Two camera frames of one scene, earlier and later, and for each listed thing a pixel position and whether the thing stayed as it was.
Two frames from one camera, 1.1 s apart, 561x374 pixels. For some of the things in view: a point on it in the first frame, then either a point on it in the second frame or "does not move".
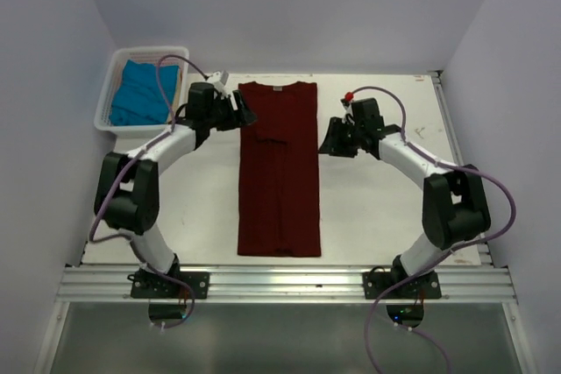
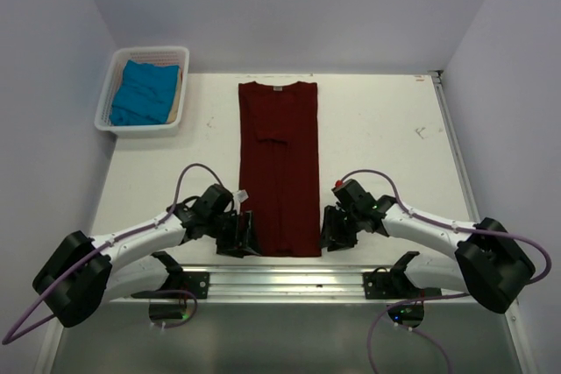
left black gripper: x=246 y=117 to x=238 y=237
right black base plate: x=425 y=285 does not move
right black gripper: x=332 y=144 to x=331 y=236
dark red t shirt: x=279 y=174 does not move
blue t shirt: x=140 y=100 does not move
